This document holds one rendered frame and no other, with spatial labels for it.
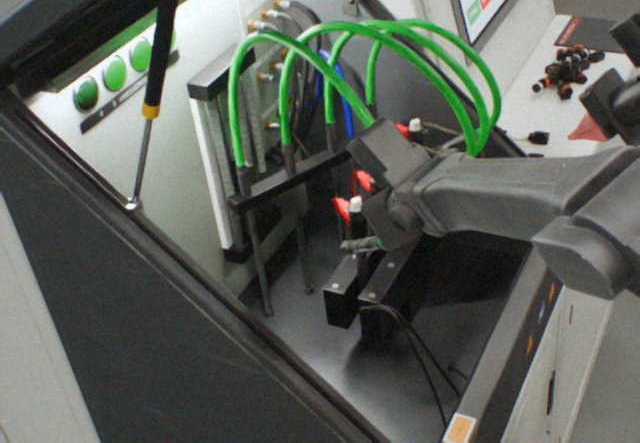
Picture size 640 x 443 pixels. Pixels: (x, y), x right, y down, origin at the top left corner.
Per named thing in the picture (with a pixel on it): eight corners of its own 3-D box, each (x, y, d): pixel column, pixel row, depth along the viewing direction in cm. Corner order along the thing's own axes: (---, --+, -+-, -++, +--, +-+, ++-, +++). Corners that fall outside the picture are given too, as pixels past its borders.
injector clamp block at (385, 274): (385, 370, 142) (379, 302, 133) (331, 354, 146) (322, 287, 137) (454, 247, 166) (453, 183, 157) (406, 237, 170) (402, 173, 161)
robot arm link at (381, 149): (417, 234, 83) (482, 177, 84) (340, 144, 84) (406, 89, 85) (398, 241, 95) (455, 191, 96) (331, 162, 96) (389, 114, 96)
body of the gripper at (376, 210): (357, 206, 102) (365, 198, 95) (430, 165, 104) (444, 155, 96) (384, 253, 102) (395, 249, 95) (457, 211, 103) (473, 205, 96)
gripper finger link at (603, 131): (562, 98, 122) (612, 69, 115) (591, 139, 123) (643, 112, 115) (537, 120, 118) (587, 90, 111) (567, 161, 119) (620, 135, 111)
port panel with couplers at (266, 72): (278, 158, 157) (252, -3, 139) (262, 155, 159) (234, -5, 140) (310, 122, 166) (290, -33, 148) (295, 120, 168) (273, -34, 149)
